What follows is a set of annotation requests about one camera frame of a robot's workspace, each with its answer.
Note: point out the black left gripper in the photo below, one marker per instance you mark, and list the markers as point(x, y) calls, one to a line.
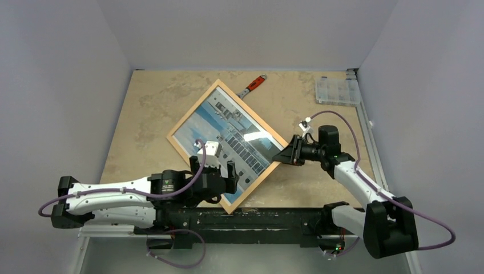
point(232, 177)

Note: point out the grey adjustable wrench red handle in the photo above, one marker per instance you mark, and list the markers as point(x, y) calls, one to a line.
point(252, 86)

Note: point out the light wooden picture frame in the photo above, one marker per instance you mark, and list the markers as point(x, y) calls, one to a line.
point(177, 143)

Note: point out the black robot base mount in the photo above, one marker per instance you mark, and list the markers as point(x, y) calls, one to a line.
point(305, 227)

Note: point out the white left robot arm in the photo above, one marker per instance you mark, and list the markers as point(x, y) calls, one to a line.
point(144, 202)

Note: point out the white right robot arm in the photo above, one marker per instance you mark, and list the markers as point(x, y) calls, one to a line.
point(385, 228)

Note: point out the clear plastic organizer box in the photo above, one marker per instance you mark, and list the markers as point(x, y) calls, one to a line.
point(339, 92)

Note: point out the building photo print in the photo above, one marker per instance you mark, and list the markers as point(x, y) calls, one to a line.
point(227, 125)

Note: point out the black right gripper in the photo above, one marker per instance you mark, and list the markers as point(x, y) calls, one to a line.
point(297, 149)

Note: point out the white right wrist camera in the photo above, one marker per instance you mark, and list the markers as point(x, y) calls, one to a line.
point(305, 127)

